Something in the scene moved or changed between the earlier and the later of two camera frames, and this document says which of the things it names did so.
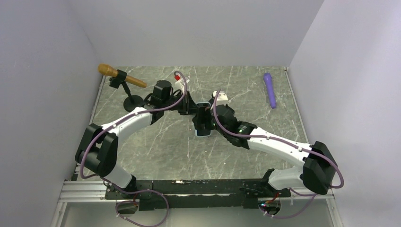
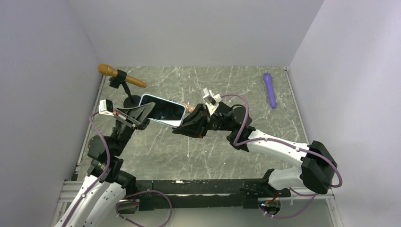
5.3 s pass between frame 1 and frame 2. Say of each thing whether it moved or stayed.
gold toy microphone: stayed
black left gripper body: moved
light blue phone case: moved
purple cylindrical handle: stayed
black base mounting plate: stayed
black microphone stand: stayed
